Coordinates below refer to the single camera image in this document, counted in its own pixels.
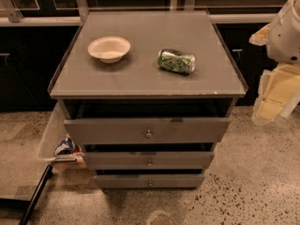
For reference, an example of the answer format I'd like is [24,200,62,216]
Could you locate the grey drawer cabinet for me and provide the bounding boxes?
[50,13,247,177]

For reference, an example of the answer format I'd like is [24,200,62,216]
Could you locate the dark background cabinets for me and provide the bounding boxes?
[0,23,277,113]

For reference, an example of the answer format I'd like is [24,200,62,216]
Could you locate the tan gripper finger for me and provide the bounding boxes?
[252,63,300,125]
[249,24,270,46]

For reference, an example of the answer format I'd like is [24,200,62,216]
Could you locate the blue white snack bag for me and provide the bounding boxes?
[53,135,82,156]

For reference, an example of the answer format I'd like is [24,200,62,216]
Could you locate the grey middle drawer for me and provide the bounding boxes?
[82,151,215,170]

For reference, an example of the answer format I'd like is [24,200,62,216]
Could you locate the black pole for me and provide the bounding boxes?
[19,165,53,225]

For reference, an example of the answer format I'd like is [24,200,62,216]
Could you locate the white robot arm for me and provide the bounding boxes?
[249,0,300,126]

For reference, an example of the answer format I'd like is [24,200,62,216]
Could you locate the metal railing frame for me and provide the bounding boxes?
[1,0,288,24]

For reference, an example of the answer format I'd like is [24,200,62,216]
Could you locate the crushed green soda can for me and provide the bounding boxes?
[157,49,196,74]

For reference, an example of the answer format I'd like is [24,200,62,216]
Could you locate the white paper bowl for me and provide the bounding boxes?
[88,37,131,64]

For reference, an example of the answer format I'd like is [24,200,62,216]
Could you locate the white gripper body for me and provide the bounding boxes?
[266,0,300,65]

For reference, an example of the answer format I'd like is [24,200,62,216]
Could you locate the grey top drawer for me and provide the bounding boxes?
[64,118,230,145]

